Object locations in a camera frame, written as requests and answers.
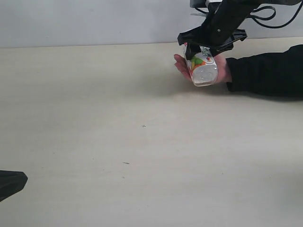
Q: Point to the person's open bare hand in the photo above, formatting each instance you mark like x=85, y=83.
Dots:
x=224, y=74

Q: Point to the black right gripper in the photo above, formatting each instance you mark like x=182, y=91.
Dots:
x=219, y=30

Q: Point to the clear bottle floral label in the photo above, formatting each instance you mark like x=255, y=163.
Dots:
x=201, y=65

